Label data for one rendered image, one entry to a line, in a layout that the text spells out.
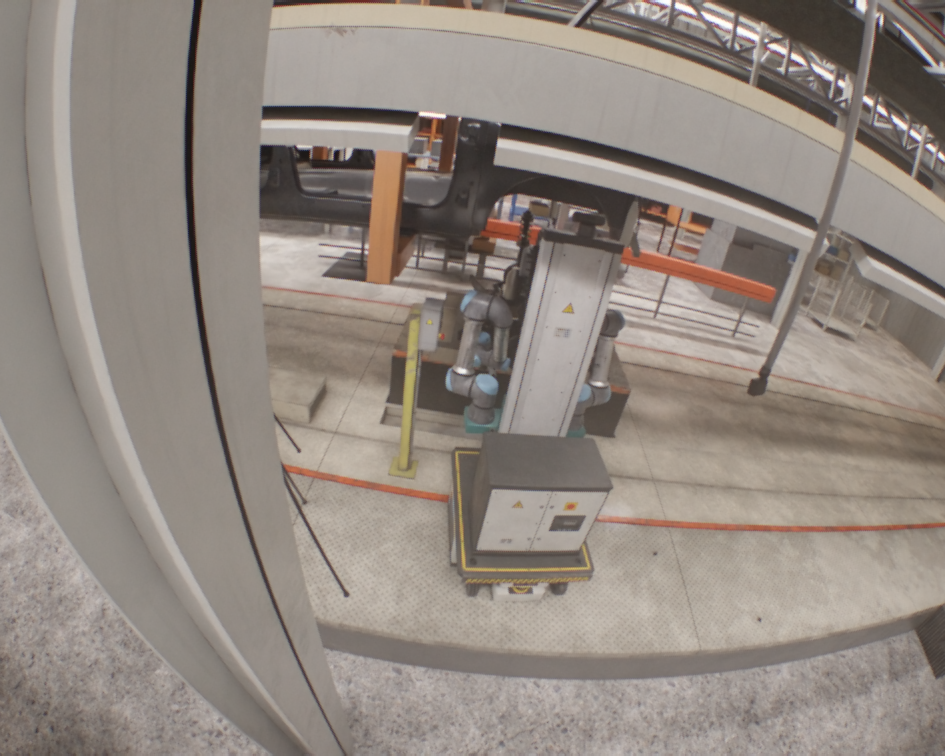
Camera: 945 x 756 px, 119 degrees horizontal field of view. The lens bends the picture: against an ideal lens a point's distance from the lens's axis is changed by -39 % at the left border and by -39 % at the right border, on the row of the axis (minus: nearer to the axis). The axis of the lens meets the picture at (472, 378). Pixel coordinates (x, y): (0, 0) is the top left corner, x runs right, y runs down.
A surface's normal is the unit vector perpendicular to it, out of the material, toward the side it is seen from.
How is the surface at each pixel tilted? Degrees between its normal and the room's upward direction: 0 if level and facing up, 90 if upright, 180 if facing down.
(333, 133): 117
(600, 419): 90
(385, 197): 90
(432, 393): 90
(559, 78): 90
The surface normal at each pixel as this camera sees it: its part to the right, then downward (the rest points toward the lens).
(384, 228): -0.07, 0.53
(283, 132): -0.12, 0.85
